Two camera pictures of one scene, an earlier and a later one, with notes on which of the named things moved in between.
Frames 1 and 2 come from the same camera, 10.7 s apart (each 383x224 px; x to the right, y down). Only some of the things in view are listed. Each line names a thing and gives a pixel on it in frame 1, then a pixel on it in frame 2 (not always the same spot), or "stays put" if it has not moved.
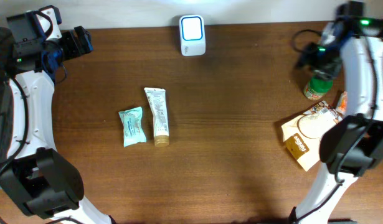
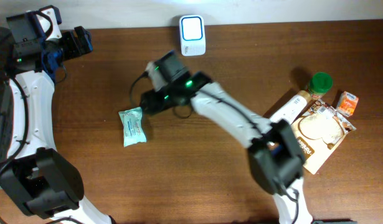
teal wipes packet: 134,132 stays put
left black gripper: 73,50 stays put
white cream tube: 157,99 → 292,109
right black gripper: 305,58 → 156,99
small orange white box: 342,105 stays put
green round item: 316,89 stays put
